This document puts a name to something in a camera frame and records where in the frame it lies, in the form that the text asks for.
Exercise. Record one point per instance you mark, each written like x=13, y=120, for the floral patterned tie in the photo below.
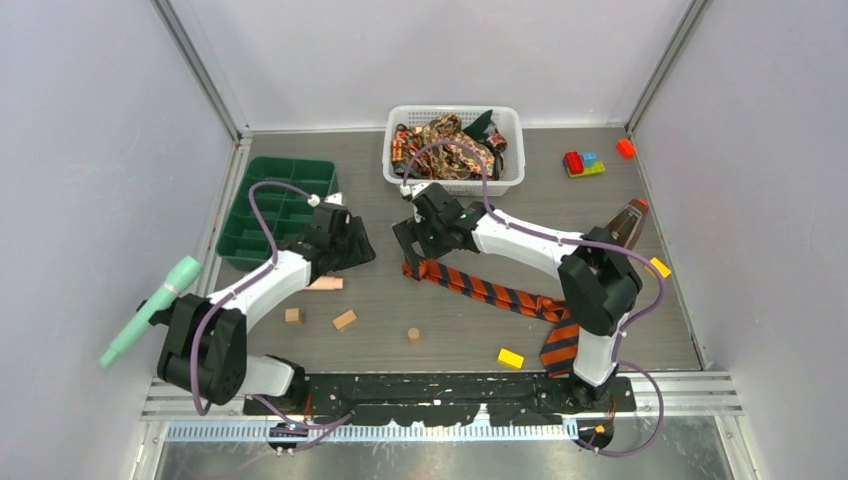
x=439, y=150

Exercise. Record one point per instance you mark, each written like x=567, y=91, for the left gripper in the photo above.
x=362, y=252

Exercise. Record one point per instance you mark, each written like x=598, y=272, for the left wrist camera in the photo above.
x=334, y=199

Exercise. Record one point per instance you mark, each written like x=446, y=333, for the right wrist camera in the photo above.
x=410, y=192

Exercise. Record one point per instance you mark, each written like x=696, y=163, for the stacked lego bricks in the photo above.
x=582, y=164

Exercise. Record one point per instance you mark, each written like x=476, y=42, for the orange navy striped tie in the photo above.
x=560, y=350

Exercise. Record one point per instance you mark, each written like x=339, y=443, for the yellow toy brick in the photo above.
x=510, y=359
x=661, y=267

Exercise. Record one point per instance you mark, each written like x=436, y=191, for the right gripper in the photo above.
x=410, y=232

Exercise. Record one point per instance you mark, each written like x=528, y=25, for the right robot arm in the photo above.
x=599, y=284

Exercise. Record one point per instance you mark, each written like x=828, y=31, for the small wooden cube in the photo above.
x=293, y=316

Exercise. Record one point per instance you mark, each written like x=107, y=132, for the white plastic basket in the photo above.
x=508, y=123

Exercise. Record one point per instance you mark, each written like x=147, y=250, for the brown wooden metronome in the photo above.
x=627, y=224

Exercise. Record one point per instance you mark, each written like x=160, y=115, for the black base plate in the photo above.
x=444, y=399

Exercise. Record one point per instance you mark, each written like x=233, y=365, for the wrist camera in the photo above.
x=410, y=192
x=334, y=199

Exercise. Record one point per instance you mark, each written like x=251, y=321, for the mint green microphone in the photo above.
x=179, y=278

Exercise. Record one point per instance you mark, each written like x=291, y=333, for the green compartment tray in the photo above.
x=242, y=242

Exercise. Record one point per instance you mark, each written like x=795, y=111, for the dark green tie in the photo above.
x=481, y=126

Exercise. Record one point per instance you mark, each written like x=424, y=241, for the red toy brick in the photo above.
x=626, y=148

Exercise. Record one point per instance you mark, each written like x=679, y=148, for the small wooden block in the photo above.
x=344, y=320

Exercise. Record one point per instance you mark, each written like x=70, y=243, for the wooden cylinder peg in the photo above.
x=326, y=283

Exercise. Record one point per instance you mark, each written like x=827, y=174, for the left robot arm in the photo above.
x=205, y=350

